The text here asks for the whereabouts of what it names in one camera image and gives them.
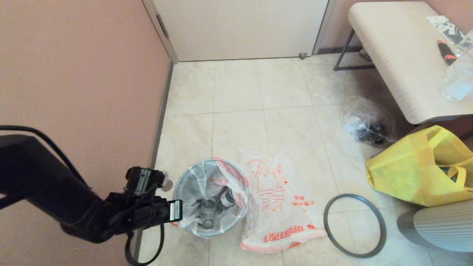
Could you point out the dark bottle with white label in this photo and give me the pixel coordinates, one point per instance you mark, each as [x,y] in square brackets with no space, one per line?
[227,198]

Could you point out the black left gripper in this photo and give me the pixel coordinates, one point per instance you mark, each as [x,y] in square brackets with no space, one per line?
[144,210]

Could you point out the white door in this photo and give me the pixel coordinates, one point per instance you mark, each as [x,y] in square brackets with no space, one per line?
[240,29]

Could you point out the black and orange tool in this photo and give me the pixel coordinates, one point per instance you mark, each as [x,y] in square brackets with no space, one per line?
[446,53]

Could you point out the yellow fabric tote bag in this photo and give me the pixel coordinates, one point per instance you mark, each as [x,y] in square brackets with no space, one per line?
[399,173]

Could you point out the long dark grey baseboard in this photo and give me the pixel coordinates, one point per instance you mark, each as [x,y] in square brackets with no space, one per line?
[162,111]

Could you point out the small grey striped object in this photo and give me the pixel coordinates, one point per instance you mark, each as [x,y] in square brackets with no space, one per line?
[365,54]

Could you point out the clear bag with dark items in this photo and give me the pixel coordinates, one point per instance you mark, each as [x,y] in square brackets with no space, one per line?
[364,123]

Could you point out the round metal floor drain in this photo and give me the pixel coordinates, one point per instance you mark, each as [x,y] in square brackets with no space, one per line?
[169,186]

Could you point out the black and white printed leaflet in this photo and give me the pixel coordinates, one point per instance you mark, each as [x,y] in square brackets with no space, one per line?
[445,27]

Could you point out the flat orange print plastic bag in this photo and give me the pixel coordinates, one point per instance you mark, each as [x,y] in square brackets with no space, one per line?
[281,221]

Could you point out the clear plastic bottle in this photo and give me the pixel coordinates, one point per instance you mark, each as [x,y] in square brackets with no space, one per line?
[458,81]

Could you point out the white ribbed cylinder object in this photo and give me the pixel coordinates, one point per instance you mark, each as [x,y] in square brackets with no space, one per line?
[443,229]

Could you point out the short dark grey baseboard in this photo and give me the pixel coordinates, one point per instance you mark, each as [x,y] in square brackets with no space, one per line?
[332,50]

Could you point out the white plastic bag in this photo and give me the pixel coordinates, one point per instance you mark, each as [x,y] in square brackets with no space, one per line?
[196,181]

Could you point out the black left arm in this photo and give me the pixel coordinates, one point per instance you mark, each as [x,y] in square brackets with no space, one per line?
[37,177]

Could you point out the beige wood grain table top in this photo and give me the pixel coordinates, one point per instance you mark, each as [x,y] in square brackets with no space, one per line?
[399,55]

